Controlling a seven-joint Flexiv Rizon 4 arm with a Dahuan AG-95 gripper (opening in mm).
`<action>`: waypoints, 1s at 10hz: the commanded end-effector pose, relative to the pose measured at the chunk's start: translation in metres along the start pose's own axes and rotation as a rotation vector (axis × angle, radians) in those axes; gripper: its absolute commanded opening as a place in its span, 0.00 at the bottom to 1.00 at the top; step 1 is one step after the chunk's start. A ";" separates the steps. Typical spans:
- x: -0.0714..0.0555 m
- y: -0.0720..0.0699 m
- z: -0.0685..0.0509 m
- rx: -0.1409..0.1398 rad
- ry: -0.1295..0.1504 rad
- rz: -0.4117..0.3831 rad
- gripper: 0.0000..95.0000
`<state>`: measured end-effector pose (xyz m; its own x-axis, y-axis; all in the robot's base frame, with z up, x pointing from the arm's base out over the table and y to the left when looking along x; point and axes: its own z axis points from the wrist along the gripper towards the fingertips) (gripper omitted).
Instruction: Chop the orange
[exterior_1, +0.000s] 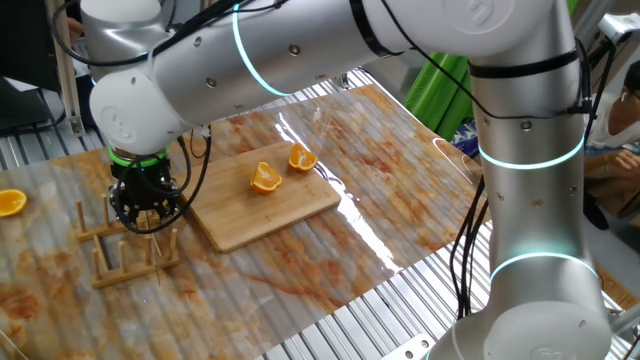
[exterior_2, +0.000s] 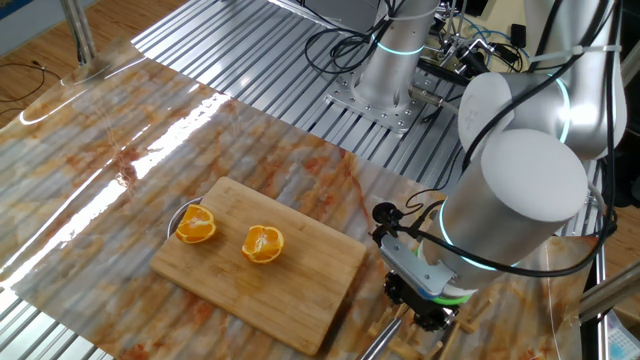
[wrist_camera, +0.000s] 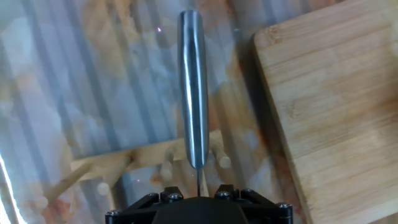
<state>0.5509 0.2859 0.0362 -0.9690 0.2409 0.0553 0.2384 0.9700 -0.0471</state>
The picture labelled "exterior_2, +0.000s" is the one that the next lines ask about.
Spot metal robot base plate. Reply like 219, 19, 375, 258
327, 67, 446, 135

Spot wooden peg rack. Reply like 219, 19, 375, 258
367, 294, 501, 360

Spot steel cleaver knife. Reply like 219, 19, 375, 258
357, 314, 405, 360

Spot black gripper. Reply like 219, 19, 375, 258
383, 272, 457, 333

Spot bamboo cutting board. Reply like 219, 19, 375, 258
148, 175, 370, 357

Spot cut orange piece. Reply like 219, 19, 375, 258
174, 203, 218, 245
241, 224, 285, 265

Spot blue white box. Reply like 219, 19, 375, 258
606, 309, 640, 360

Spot black floor cable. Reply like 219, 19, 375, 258
0, 59, 62, 104

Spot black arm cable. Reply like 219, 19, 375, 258
371, 0, 624, 279

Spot marble pattern plastic mat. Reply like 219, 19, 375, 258
0, 38, 601, 360

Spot black power adapter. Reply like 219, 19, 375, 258
509, 23, 528, 49

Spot black equipment case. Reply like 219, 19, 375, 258
612, 0, 640, 209

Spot thin aluminium frame post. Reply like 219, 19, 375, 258
594, 234, 609, 360

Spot tangled black cables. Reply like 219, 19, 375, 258
303, 24, 389, 76

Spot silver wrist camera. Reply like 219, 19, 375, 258
378, 233, 459, 300

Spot black camera clamp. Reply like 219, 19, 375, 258
439, 33, 495, 77

